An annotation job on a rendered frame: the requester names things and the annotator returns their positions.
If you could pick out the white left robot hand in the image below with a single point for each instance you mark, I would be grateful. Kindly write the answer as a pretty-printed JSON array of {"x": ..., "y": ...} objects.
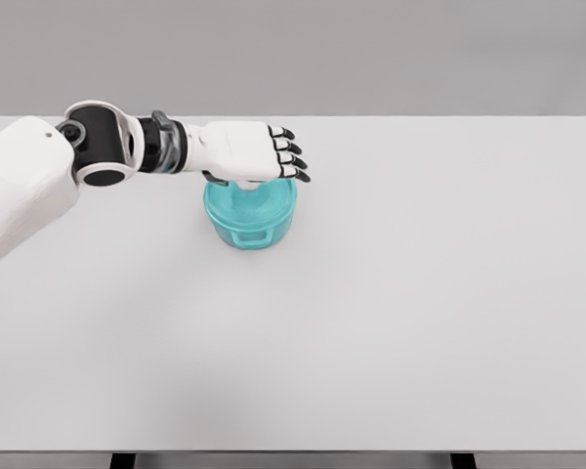
[{"x": 239, "y": 149}]

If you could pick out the teal pot lid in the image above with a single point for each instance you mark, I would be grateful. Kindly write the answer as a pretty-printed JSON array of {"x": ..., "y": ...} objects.
[{"x": 249, "y": 202}]

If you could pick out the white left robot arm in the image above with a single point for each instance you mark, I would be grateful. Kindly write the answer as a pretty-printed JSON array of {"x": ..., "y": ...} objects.
[{"x": 24, "y": 166}]

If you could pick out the teal pot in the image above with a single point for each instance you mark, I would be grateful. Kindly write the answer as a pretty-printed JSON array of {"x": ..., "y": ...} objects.
[{"x": 251, "y": 232}]

